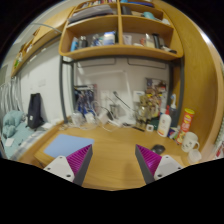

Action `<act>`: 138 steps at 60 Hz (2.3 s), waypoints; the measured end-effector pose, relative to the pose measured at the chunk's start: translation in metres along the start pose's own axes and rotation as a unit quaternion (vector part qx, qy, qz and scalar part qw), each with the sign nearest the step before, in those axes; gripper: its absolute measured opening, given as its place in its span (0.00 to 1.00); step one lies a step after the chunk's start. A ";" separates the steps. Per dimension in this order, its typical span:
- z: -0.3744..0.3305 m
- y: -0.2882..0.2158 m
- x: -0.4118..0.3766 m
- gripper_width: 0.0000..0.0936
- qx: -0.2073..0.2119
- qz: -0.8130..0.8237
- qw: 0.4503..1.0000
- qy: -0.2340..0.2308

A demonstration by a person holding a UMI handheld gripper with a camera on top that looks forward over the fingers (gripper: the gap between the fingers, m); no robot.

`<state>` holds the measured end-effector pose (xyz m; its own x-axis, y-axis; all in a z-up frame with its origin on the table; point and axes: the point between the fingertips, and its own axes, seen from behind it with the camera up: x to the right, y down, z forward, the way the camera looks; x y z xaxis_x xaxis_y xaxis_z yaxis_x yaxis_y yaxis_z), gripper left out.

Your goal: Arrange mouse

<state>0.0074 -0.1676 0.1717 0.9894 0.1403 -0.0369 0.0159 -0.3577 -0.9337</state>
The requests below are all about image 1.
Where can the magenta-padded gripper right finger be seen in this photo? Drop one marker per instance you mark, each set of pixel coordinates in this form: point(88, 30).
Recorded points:
point(150, 160)

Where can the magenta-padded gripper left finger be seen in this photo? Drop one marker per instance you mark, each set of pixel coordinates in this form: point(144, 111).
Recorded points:
point(78, 160)

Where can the black computer mouse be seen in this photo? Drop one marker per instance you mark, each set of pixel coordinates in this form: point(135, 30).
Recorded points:
point(158, 149)

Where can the light blue mouse pad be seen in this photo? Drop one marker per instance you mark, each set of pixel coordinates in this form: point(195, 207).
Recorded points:
point(65, 145)

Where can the small white desk clock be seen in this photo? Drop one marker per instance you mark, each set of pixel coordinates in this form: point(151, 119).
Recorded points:
point(150, 127)

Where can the black remote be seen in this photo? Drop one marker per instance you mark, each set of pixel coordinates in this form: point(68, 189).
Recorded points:
point(137, 128)

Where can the small blue white box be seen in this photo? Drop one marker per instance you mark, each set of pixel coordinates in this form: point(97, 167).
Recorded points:
point(173, 133)

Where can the white lotion bottle red cap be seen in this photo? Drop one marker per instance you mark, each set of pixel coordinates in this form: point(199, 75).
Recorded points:
point(164, 124)

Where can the clear plastic container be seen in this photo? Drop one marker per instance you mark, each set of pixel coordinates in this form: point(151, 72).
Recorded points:
point(77, 118)

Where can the white mug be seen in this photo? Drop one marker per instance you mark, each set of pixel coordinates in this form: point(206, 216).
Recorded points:
point(189, 141)

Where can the white charger block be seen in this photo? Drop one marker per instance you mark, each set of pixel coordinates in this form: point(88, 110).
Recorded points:
point(90, 117)

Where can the clear plastic cup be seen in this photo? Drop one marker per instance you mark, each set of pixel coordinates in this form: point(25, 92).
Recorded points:
point(194, 156)

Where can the brown tree figure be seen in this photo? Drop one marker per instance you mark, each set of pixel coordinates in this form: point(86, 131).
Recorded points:
point(143, 111)

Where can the red chip can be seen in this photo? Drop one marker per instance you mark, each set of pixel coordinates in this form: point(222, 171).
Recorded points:
point(185, 125)

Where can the white power strip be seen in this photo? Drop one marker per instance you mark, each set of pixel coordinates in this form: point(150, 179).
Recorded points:
point(114, 122)

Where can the white blue electric toothbrush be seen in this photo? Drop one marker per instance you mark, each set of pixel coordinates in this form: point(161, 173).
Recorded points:
point(174, 113)

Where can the blue robot model kit box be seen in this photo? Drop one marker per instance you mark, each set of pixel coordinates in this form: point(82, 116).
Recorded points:
point(85, 100)

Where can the dark backpack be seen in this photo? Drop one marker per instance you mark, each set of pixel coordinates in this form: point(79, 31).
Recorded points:
point(35, 111)

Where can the teal plush pillow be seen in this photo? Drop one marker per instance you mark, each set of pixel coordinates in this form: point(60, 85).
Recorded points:
point(11, 121)

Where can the wooden shelf unit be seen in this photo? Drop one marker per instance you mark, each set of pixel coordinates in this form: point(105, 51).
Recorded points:
point(100, 25)

